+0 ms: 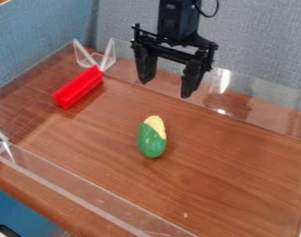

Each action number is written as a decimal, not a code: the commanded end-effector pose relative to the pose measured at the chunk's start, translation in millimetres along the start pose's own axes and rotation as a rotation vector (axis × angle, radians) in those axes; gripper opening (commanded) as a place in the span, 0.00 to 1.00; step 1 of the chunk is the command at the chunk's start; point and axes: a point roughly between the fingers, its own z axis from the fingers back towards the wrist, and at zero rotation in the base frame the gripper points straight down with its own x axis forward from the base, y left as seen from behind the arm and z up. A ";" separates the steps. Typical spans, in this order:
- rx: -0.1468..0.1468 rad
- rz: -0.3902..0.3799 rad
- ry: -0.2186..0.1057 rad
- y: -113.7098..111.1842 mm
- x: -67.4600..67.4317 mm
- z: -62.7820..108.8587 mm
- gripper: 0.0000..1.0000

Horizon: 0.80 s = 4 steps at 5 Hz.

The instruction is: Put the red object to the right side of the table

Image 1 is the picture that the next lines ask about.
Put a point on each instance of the clear acrylic front panel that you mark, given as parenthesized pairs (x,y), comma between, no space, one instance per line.
(103,202)

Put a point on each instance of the red rectangular block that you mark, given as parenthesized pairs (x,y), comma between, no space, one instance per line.
(71,93)

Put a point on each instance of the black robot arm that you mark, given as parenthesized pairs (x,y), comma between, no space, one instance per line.
(180,18)

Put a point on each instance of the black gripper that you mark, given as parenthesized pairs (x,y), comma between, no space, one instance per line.
(192,48)

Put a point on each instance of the green yellow toy corn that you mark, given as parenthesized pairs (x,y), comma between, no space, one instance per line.
(152,137)

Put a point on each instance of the clear acrylic back panel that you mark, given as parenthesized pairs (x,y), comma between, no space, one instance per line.
(260,102)

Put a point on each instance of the clear acrylic panel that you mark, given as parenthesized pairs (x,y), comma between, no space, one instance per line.
(260,102)
(103,202)

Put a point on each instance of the clear acrylic corner bracket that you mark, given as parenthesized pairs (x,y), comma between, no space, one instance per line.
(87,60)

